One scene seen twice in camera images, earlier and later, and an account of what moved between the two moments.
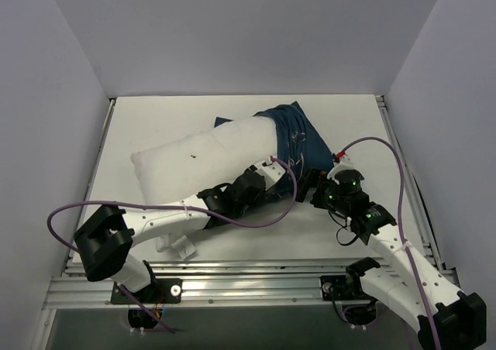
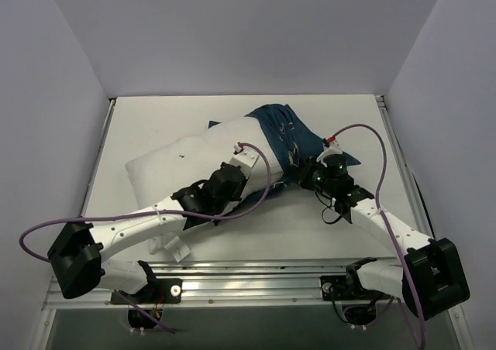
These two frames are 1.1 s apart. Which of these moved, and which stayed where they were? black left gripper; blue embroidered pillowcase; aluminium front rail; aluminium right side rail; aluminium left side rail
Moved: blue embroidered pillowcase; black left gripper
Stayed: aluminium front rail; aluminium right side rail; aluminium left side rail
